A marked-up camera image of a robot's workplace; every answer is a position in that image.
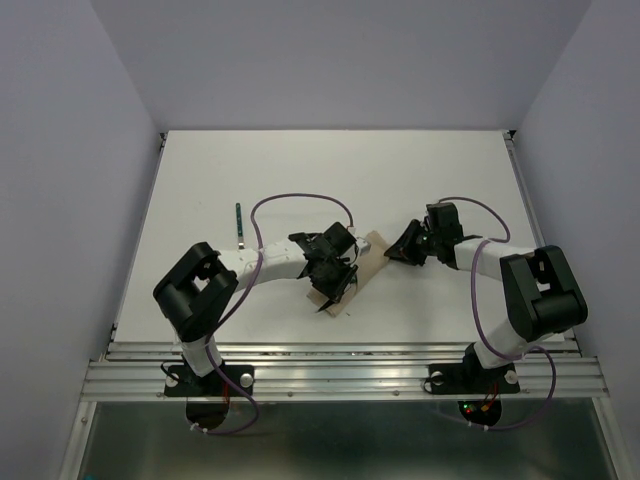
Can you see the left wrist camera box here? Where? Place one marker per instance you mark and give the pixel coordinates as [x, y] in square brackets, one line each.
[363, 246]

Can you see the silver knife teal handle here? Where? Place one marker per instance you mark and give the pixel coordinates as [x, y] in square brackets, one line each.
[327, 306]

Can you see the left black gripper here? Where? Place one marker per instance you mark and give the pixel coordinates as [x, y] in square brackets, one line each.
[334, 290]

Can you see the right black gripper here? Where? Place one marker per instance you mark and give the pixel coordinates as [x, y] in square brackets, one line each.
[402, 248]

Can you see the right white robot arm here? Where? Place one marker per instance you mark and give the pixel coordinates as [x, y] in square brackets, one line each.
[541, 293]

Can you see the silver fork teal handle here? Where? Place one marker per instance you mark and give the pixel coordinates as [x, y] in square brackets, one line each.
[239, 226]

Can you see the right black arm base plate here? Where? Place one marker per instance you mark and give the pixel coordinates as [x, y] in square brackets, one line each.
[456, 379]

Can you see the beige cloth napkin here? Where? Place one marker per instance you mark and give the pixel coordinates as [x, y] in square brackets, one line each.
[369, 266]

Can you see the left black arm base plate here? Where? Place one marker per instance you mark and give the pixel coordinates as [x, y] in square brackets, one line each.
[181, 382]

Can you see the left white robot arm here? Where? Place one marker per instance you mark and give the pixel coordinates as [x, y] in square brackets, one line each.
[195, 293]

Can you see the aluminium rail frame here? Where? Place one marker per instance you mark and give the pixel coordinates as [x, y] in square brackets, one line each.
[344, 397]

